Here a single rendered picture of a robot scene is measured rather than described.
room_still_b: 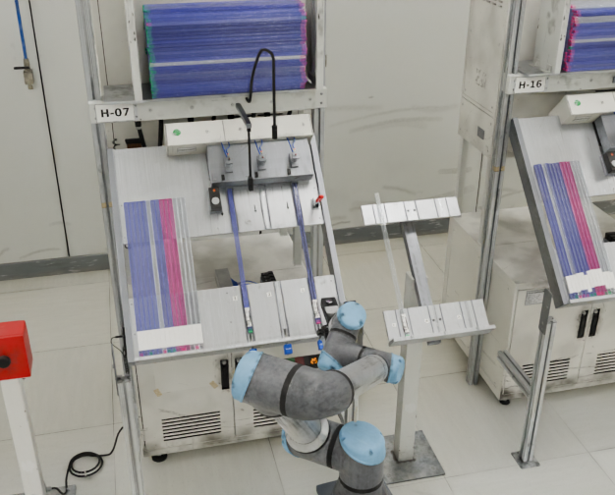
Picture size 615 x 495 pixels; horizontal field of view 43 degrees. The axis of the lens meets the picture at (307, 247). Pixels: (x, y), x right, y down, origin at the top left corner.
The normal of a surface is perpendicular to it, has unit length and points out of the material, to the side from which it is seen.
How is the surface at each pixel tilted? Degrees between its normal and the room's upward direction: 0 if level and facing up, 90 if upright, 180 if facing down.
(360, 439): 8
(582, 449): 0
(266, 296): 45
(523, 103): 90
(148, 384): 90
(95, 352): 0
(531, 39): 90
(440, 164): 90
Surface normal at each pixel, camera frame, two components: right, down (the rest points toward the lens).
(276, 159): 0.17, -0.32
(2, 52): 0.23, 0.45
